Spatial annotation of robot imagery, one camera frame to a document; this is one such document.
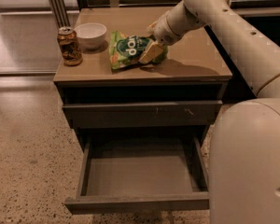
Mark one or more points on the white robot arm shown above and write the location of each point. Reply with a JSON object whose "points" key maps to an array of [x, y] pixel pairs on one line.
{"points": [[244, 164]]}

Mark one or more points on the closed grey top drawer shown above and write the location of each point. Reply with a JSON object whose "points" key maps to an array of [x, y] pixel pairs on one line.
{"points": [[179, 113]]}

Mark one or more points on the brown drink can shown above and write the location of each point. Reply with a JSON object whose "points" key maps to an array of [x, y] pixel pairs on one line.
{"points": [[70, 49]]}

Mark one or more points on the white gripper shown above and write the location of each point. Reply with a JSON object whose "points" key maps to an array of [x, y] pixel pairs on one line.
{"points": [[163, 32]]}

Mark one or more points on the grey drawer cabinet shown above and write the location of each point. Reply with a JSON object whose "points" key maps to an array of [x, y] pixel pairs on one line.
{"points": [[193, 71]]}

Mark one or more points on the white ceramic bowl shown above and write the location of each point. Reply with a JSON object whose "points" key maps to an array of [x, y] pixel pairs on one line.
{"points": [[91, 35]]}

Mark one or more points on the open grey middle drawer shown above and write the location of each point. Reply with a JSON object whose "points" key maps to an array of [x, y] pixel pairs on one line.
{"points": [[138, 175]]}

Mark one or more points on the grey metal post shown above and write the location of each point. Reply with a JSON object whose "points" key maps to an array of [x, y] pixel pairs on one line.
{"points": [[59, 11]]}

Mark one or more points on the green rice chip bag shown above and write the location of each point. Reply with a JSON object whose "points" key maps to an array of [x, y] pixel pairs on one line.
{"points": [[125, 50]]}

